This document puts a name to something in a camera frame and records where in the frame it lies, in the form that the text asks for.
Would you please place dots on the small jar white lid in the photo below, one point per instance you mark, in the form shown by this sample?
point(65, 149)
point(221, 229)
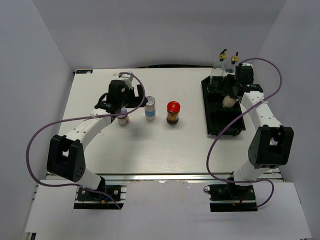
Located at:
point(123, 119)

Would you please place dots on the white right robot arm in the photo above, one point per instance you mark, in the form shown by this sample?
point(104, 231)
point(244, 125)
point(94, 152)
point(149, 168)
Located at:
point(271, 145)

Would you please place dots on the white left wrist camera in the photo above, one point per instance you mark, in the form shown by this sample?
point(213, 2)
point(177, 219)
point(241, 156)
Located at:
point(127, 78)

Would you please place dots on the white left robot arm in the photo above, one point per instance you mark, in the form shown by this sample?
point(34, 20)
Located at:
point(66, 155)

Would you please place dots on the dark liquid glass cruet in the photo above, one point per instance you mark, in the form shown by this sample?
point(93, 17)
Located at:
point(217, 71)

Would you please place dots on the blue logo sticker left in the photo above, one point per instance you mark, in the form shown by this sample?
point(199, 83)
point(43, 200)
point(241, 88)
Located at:
point(84, 71)

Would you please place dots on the red lid sauce jar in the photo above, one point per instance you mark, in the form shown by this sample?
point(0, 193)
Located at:
point(173, 110)

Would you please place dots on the clear liquid glass cruet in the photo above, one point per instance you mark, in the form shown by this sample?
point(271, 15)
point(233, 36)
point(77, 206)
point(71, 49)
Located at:
point(230, 69)

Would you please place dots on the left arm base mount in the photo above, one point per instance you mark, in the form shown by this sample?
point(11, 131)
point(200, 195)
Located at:
point(86, 200)

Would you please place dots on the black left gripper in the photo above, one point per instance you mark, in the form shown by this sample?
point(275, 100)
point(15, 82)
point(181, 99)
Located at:
point(136, 101)

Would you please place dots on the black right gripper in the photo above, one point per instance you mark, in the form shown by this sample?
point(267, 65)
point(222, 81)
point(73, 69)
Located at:
point(252, 81)

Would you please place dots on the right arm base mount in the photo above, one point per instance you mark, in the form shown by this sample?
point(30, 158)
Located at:
point(230, 197)

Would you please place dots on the silver lid white shaker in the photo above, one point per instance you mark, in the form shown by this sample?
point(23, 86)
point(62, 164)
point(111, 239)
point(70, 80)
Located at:
point(228, 102)

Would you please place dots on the black condiment organizer tray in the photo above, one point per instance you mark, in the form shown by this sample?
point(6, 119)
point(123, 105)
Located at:
point(217, 117)

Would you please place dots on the blue label shaker bottle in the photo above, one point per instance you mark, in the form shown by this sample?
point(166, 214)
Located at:
point(150, 108)

